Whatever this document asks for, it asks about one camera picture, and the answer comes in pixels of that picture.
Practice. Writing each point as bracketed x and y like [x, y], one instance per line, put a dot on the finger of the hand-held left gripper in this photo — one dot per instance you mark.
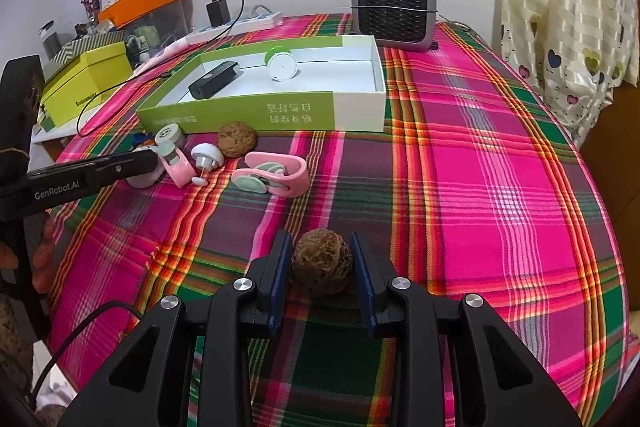
[125, 169]

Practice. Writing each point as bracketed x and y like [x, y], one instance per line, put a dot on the cream heart-print curtain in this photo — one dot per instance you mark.
[560, 7]

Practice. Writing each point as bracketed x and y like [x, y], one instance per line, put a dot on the yellow-green box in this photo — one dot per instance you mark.
[85, 82]

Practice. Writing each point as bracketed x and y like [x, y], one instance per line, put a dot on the wooden cabinet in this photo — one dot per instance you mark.
[615, 157]

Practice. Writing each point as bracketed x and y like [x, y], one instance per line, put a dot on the pink plaid cloth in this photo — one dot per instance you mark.
[475, 157]

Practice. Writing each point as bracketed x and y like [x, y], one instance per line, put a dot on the grey portable heater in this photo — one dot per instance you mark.
[395, 2]

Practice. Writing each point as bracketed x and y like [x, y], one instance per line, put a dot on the pink clip massager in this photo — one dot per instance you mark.
[295, 177]

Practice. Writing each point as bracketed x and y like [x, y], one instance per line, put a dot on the white lotion tube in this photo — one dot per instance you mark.
[165, 52]

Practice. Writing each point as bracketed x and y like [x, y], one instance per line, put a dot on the black power adapter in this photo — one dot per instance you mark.
[218, 12]

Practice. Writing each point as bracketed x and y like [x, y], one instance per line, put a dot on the person's left hand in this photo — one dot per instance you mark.
[42, 257]

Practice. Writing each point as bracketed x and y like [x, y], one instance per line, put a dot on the brown wrinkled walnut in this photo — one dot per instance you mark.
[322, 262]
[236, 139]

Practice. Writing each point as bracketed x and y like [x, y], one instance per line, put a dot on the white power strip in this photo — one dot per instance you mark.
[260, 21]

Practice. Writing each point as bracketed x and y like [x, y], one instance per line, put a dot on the zigzag patterned box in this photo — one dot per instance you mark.
[75, 49]

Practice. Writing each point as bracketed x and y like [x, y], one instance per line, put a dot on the green and white round gadget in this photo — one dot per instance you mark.
[281, 66]

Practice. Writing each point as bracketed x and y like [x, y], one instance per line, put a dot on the white mushroom-shaped massager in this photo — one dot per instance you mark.
[205, 155]

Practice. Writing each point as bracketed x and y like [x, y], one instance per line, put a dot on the dark jar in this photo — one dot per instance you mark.
[49, 38]

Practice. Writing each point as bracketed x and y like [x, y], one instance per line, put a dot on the green and white cardboard box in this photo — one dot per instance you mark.
[300, 112]

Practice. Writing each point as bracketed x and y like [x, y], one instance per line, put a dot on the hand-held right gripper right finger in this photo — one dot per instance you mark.
[362, 277]

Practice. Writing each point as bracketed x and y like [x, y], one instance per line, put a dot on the black rectangular device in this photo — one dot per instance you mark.
[212, 82]

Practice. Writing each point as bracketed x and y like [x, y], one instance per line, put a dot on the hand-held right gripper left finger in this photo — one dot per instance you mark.
[280, 277]

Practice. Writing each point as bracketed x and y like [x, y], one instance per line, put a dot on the pink roller massager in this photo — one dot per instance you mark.
[177, 167]

